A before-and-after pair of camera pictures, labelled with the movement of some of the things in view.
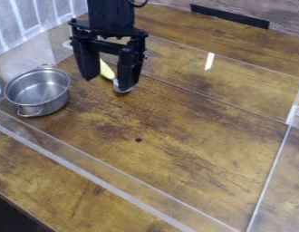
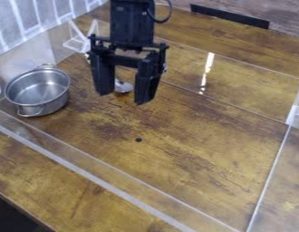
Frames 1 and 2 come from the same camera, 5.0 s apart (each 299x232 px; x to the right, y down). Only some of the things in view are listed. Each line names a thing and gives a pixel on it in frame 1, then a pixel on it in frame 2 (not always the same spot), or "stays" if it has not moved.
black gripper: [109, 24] → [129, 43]
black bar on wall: [230, 15] stays
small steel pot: [37, 91] stays
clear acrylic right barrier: [279, 211] stays
